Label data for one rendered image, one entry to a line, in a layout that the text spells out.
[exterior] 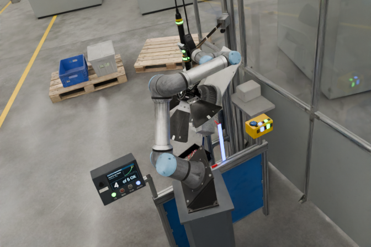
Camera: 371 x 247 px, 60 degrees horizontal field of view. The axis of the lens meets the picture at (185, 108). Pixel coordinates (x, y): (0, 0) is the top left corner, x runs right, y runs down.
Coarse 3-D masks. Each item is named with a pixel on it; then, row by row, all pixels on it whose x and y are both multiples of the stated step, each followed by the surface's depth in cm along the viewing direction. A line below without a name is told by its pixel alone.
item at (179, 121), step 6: (174, 114) 240; (180, 114) 239; (186, 114) 238; (174, 120) 240; (180, 120) 239; (186, 120) 238; (174, 126) 239; (180, 126) 238; (186, 126) 238; (174, 132) 239; (180, 132) 238; (186, 132) 237; (174, 138) 239; (186, 138) 236
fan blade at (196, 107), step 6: (198, 102) 228; (204, 102) 226; (192, 108) 224; (198, 108) 222; (204, 108) 220; (210, 108) 218; (216, 108) 216; (192, 114) 221; (198, 114) 218; (204, 114) 216; (210, 114) 214; (198, 120) 215; (204, 120) 213; (198, 126) 212
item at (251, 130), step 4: (260, 116) 222; (264, 116) 221; (252, 120) 220; (256, 120) 220; (260, 120) 219; (272, 120) 217; (248, 124) 218; (256, 124) 216; (264, 124) 215; (248, 128) 219; (252, 128) 214; (256, 128) 214; (260, 128) 215; (268, 128) 219; (272, 128) 221; (248, 132) 221; (252, 132) 216; (256, 132) 216; (260, 132) 217; (264, 132) 219; (252, 136) 218; (256, 136) 217
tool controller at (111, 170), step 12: (132, 156) 186; (96, 168) 185; (108, 168) 181; (120, 168) 180; (132, 168) 183; (96, 180) 176; (108, 180) 179; (120, 180) 182; (132, 180) 185; (108, 192) 181; (120, 192) 184
